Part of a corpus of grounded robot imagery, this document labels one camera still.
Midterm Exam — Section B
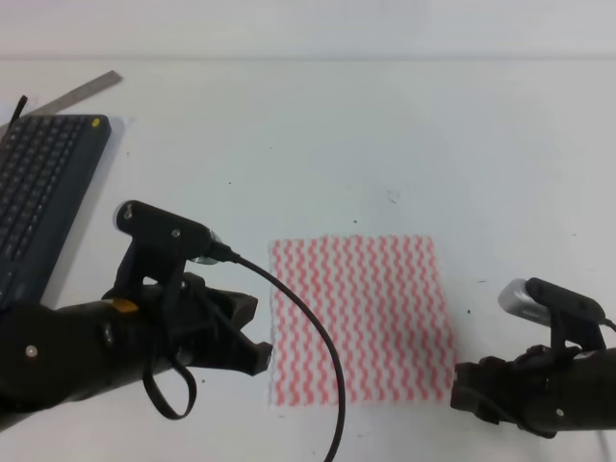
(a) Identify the pink white striped towel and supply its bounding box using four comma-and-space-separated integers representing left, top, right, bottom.
269, 235, 456, 406

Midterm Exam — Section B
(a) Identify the grey metal ruler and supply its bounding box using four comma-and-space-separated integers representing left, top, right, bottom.
1, 70, 123, 137

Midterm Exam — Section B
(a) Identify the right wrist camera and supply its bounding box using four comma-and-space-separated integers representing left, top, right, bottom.
498, 277, 607, 352

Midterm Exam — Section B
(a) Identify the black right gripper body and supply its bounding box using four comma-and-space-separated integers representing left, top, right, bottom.
475, 346, 597, 438

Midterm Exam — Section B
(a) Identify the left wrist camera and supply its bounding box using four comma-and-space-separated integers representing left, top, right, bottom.
114, 200, 225, 338

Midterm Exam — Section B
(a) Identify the black keyboard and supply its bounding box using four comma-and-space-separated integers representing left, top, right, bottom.
1, 115, 112, 308

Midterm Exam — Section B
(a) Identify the black strap behind keyboard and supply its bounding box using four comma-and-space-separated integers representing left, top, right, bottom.
6, 95, 29, 130

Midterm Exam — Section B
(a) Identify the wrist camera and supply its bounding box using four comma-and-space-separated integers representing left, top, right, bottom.
114, 200, 225, 338
498, 277, 607, 352

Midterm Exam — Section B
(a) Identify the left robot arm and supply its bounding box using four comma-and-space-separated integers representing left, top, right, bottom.
1, 273, 272, 429

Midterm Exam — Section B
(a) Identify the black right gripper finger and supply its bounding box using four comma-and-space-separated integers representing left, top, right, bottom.
449, 363, 504, 424

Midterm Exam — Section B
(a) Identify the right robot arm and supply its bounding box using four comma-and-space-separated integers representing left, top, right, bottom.
450, 346, 615, 439

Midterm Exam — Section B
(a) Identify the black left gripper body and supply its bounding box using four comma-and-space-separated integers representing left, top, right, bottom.
103, 271, 232, 381

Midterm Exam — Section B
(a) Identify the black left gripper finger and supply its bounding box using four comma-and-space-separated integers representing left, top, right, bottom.
211, 289, 258, 337
185, 331, 273, 376

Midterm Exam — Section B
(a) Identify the black left camera cable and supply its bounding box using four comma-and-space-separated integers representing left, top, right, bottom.
143, 243, 347, 462

